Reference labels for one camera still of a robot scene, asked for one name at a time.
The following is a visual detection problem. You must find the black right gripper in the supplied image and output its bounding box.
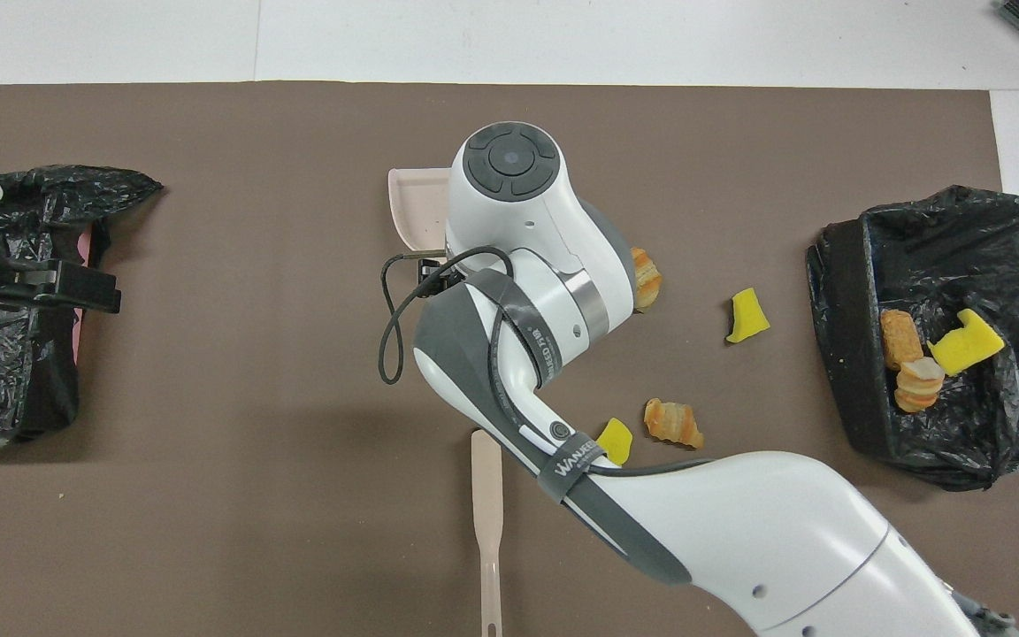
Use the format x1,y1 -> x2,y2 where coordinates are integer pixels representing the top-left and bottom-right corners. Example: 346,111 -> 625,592
417,257 -> 462,300

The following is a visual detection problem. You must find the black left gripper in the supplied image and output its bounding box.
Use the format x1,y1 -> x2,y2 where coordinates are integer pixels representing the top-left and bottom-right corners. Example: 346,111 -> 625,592
0,252 -> 122,316

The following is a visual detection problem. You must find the beige plastic dustpan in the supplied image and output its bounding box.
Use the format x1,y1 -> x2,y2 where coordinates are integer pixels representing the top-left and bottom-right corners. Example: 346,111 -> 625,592
387,167 -> 453,251

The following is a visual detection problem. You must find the large striped toy croissant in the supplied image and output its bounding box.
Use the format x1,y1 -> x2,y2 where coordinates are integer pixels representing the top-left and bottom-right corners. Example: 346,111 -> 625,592
632,248 -> 663,312

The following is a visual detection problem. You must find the large yellow sponge piece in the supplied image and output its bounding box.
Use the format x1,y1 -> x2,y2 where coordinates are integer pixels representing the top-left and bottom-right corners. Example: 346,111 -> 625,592
596,417 -> 634,467

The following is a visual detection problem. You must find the small striped toy croissant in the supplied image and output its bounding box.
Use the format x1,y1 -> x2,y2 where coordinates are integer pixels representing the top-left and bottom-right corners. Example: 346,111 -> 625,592
643,397 -> 705,449

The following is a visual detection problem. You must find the small yellow sponge piece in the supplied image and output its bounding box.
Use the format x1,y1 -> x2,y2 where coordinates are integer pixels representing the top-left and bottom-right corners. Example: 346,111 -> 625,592
725,287 -> 772,344

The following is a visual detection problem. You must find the brown toy nugget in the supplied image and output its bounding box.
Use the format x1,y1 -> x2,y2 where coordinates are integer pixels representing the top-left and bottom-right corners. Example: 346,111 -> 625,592
879,309 -> 924,371

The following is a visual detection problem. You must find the pale toy dumpling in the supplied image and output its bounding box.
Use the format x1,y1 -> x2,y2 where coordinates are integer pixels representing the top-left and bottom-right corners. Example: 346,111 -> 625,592
893,357 -> 946,414

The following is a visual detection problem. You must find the notched yellow sponge piece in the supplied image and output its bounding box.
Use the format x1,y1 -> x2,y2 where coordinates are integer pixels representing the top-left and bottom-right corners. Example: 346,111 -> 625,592
927,307 -> 1006,377

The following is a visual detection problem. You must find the brown table mat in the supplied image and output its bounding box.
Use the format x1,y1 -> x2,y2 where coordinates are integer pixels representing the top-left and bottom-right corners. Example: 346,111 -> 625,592
0,81 -> 1019,637

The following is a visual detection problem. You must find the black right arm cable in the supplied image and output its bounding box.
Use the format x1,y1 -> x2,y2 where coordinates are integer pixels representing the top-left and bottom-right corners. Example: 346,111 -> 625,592
378,246 -> 714,479

